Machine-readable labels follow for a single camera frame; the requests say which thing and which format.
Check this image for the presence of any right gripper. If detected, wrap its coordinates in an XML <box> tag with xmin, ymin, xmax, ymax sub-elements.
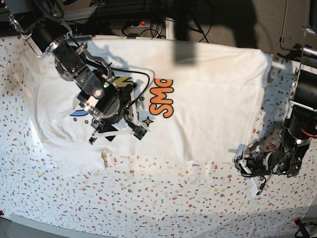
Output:
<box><xmin>77</xmin><ymin>84</ymin><xmax>144</xmax><ymax>145</ymax></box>

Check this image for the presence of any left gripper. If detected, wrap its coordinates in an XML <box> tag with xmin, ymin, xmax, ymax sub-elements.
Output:
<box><xmin>234</xmin><ymin>145</ymin><xmax>275</xmax><ymax>197</ymax></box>

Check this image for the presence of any white printed T-shirt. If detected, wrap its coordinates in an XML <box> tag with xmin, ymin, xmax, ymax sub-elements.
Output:
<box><xmin>20</xmin><ymin>39</ymin><xmax>272</xmax><ymax>177</ymax></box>

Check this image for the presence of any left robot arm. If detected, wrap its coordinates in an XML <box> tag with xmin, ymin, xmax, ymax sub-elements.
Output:
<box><xmin>120</xmin><ymin>40</ymin><xmax>317</xmax><ymax>178</ymax></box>

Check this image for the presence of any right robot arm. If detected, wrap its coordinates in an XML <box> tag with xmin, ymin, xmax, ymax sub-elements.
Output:
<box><xmin>2</xmin><ymin>0</ymin><xmax>146</xmax><ymax>139</ymax></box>

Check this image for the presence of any red clamp bottom right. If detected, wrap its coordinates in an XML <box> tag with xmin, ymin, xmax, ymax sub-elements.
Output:
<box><xmin>294</xmin><ymin>218</ymin><xmax>310</xmax><ymax>238</ymax></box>

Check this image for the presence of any terrazzo patterned tablecloth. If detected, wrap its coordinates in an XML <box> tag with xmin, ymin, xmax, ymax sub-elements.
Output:
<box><xmin>0</xmin><ymin>37</ymin><xmax>317</xmax><ymax>238</ymax></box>

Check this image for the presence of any black table clamp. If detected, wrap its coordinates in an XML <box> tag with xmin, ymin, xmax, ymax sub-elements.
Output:
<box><xmin>127</xmin><ymin>33</ymin><xmax>139</xmax><ymax>39</ymax></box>

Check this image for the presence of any white metal stand leg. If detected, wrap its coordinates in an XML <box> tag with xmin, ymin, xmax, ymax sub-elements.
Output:
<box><xmin>164</xmin><ymin>17</ymin><xmax>175</xmax><ymax>40</ymax></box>

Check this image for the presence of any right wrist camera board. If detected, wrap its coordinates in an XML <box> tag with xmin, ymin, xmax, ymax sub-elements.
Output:
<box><xmin>133</xmin><ymin>125</ymin><xmax>147</xmax><ymax>140</ymax></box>

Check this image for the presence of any power strip with red switch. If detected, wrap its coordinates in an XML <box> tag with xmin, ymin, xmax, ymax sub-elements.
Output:
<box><xmin>96</xmin><ymin>19</ymin><xmax>152</xmax><ymax>28</ymax></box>

